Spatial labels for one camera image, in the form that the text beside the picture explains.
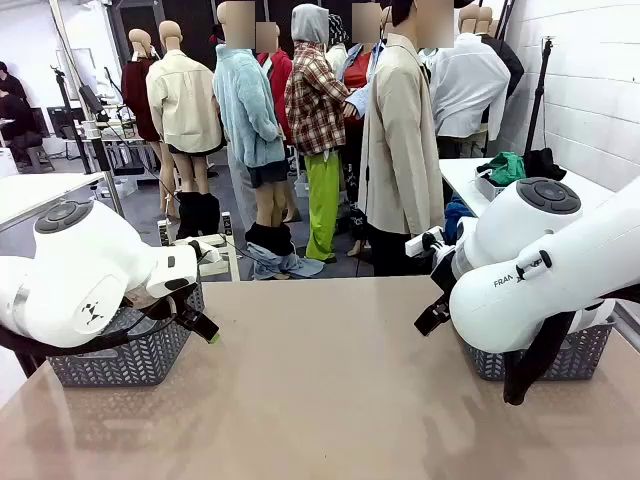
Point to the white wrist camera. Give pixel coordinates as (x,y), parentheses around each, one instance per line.
(415,244)
(207,251)

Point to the mannequin in cream jacket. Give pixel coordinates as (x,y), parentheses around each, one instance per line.
(185,100)

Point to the grey woven plastic basket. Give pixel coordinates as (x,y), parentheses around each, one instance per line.
(130,362)
(580,355)

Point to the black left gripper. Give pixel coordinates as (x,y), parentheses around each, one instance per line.
(186,309)

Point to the person in dark clothes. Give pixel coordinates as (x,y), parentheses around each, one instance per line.
(15,115)

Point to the person in beige coat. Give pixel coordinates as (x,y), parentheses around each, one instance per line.
(400,150)

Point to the mannequin in plaid shirt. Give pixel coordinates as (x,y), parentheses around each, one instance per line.
(315,110)

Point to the blue cloth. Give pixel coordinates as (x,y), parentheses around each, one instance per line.
(455,215)

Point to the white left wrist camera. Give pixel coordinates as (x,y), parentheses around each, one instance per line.
(207,251)

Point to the black tripod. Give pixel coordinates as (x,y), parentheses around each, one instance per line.
(60,74)

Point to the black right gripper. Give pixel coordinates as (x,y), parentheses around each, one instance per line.
(445,280)

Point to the mannequin in black jacket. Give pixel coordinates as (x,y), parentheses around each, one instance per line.
(512,65)

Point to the black garment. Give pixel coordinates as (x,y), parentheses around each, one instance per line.
(545,165)

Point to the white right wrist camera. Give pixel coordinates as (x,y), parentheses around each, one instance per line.
(415,244)

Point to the mannequin in red top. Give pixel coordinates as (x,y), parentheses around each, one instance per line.
(356,75)

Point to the mannequin in maroon dress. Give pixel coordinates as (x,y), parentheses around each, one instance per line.
(137,95)

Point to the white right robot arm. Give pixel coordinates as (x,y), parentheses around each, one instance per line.
(550,260)

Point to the mannequin in light blue fleece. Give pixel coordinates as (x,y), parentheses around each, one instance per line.
(245,110)

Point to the white table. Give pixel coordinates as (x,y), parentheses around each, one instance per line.
(460,175)
(40,192)

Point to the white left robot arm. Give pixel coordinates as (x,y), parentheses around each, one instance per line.
(90,260)

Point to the black light stand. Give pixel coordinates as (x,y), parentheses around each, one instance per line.
(539,100)

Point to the mannequin with patterned hood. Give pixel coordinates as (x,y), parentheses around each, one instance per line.
(337,30)

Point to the green garment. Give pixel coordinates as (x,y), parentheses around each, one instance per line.
(507,167)

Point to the mannequin in red hoodie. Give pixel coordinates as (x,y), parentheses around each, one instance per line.
(280,75)

